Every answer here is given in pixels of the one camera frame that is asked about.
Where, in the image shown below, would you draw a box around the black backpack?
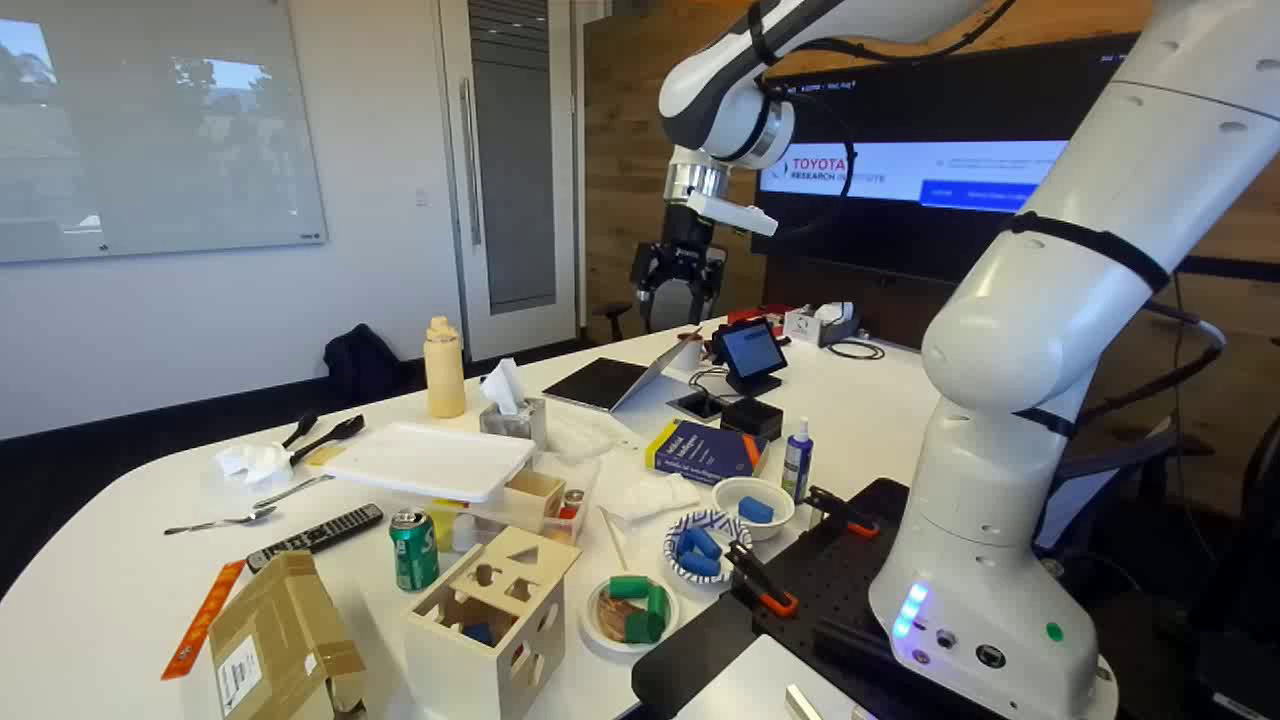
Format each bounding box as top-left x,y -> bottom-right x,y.
319,318 -> 406,395

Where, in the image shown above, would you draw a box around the black plastic utensil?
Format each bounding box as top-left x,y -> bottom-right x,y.
276,407 -> 325,453

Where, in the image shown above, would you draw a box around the blue book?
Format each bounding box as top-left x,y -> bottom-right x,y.
648,416 -> 766,486

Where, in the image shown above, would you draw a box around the blue patterned paper plate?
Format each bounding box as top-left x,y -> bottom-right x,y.
662,506 -> 750,592

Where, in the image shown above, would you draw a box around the white flat panel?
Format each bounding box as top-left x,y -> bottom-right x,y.
671,633 -> 872,720

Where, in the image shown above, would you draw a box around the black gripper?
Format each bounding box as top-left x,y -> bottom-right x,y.
633,203 -> 732,331

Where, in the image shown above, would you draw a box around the black orange clamp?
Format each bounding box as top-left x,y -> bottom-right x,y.
803,482 -> 882,543
723,536 -> 803,619

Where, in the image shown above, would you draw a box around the yellow green cup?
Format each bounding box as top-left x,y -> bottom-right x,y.
428,494 -> 470,553

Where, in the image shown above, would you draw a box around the white door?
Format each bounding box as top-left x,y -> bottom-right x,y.
435,0 -> 582,363

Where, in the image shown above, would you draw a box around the white and blue bottle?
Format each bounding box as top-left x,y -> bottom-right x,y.
778,416 -> 819,506

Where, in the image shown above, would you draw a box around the small tablet display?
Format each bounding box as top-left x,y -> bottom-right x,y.
711,316 -> 791,395

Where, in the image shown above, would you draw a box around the crumpled white tissue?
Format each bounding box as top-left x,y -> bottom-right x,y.
214,437 -> 290,486

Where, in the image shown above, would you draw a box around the silver laptop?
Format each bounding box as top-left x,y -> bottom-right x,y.
538,335 -> 711,416

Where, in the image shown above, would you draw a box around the black plastic spoon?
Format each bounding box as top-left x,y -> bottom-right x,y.
284,410 -> 366,466

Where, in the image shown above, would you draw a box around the yellow squeeze bottle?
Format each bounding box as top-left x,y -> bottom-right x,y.
421,311 -> 470,422

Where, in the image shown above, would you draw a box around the wooden shape sorter box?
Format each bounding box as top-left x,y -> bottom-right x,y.
400,523 -> 582,720

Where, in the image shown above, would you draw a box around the black remote control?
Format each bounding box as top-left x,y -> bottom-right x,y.
238,499 -> 389,576

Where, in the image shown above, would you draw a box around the blue chair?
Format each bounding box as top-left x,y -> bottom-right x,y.
1032,422 -> 1184,557

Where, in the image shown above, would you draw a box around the silver spoon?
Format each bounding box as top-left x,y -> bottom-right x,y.
250,472 -> 335,511

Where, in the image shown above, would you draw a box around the wall whiteboard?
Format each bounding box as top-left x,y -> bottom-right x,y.
0,0 -> 333,267

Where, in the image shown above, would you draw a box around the white bowl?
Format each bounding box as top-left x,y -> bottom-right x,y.
711,474 -> 800,543

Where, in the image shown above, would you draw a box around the wall monitor screen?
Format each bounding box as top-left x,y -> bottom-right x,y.
750,32 -> 1137,285

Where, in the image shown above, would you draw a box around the green toy blocks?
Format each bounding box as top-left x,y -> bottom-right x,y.
595,571 -> 676,649

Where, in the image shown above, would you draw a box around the green can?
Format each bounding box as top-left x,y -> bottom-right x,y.
389,503 -> 445,595

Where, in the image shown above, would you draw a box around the silver fork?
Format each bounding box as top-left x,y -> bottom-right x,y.
160,506 -> 280,541

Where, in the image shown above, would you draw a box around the black box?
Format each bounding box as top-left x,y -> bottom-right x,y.
721,395 -> 786,443

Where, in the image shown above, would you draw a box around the cardboard box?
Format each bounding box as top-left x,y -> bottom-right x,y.
209,553 -> 366,720

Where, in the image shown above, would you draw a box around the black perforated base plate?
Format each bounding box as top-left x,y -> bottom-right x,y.
628,474 -> 937,720

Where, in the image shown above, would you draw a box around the white flat bin lid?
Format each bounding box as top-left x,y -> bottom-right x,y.
325,419 -> 536,506

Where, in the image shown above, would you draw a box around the tissue holder with tissues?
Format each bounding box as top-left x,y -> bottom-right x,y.
474,354 -> 552,453

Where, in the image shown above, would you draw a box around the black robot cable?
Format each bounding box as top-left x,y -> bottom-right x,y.
743,0 -> 1023,66

